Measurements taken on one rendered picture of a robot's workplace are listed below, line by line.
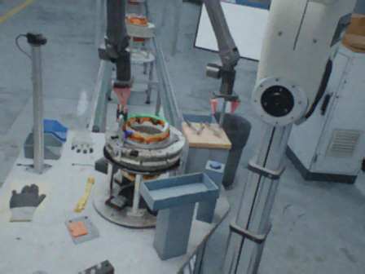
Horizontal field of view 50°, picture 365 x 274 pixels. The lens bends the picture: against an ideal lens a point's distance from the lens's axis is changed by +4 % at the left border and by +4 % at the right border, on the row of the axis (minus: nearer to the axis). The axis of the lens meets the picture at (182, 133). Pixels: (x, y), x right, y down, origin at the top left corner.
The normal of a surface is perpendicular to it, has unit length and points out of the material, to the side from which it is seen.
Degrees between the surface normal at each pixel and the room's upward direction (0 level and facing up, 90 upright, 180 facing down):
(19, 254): 0
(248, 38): 83
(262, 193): 90
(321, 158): 91
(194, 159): 90
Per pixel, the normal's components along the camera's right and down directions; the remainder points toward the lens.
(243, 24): -0.33, 0.25
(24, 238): 0.15, -0.89
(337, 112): 0.12, 0.44
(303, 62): -0.52, 0.59
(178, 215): 0.46, 0.44
